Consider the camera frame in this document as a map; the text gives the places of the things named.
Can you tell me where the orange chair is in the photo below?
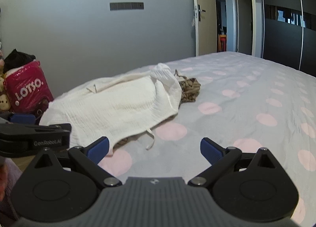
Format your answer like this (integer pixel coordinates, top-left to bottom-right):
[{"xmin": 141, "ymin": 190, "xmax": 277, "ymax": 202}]
[{"xmin": 217, "ymin": 34, "xmax": 227, "ymax": 52}]

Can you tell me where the white door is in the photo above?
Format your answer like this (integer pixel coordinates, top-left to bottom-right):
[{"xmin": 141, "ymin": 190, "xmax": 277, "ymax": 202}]
[{"xmin": 191, "ymin": 0, "xmax": 218, "ymax": 56}]

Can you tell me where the white crinkled cloth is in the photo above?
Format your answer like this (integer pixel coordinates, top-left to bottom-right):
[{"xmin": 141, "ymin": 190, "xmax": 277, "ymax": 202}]
[{"xmin": 150, "ymin": 63, "xmax": 181, "ymax": 87}]

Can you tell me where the black door handle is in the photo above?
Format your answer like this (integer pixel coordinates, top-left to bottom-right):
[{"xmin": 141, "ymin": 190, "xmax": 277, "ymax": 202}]
[{"xmin": 195, "ymin": 5, "xmax": 206, "ymax": 22}]

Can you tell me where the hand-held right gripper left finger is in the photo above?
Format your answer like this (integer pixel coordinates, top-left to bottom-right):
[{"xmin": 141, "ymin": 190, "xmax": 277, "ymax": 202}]
[{"xmin": 24, "ymin": 136, "xmax": 122, "ymax": 189}]

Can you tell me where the grey wall switch panel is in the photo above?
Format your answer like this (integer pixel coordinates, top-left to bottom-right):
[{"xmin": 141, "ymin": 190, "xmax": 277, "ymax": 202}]
[{"xmin": 109, "ymin": 2, "xmax": 144, "ymax": 11}]

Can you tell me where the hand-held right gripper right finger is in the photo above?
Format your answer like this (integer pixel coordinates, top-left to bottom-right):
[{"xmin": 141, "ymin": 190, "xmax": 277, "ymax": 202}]
[{"xmin": 188, "ymin": 137, "xmax": 285, "ymax": 188}]

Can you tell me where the dark sliding wardrobe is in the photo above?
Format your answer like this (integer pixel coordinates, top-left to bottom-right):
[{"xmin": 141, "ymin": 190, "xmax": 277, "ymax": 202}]
[{"xmin": 259, "ymin": 0, "xmax": 316, "ymax": 78}]

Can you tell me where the person's left forearm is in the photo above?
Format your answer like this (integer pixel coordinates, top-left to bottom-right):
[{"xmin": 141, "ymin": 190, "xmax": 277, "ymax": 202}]
[{"xmin": 0, "ymin": 157, "xmax": 23, "ymax": 219}]

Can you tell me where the pink plastic package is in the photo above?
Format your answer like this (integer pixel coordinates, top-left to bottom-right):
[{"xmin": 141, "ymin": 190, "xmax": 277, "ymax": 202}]
[{"xmin": 3, "ymin": 61, "xmax": 54, "ymax": 114}]

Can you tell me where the black cloth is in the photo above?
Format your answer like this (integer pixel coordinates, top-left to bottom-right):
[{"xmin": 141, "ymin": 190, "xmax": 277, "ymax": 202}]
[{"xmin": 3, "ymin": 49, "xmax": 36, "ymax": 74}]

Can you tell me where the cream plush toy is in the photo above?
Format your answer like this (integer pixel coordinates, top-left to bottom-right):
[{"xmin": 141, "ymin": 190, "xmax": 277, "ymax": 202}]
[{"xmin": 0, "ymin": 92, "xmax": 12, "ymax": 112}]

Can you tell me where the bed with pink dotted sheet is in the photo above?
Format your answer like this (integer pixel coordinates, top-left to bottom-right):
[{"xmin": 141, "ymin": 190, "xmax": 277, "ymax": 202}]
[{"xmin": 97, "ymin": 51, "xmax": 316, "ymax": 225}]

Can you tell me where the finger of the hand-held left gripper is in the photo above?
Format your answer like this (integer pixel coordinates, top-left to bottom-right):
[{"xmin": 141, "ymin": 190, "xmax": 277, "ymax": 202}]
[{"xmin": 0, "ymin": 112, "xmax": 38, "ymax": 125}]

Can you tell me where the cream textured garment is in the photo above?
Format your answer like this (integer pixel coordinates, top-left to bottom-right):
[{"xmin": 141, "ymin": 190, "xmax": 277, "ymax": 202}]
[{"xmin": 39, "ymin": 70, "xmax": 182, "ymax": 156}]

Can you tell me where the tan patterned garment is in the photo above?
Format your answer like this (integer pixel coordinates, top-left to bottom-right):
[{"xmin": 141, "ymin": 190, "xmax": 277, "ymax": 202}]
[{"xmin": 174, "ymin": 69, "xmax": 201, "ymax": 103}]

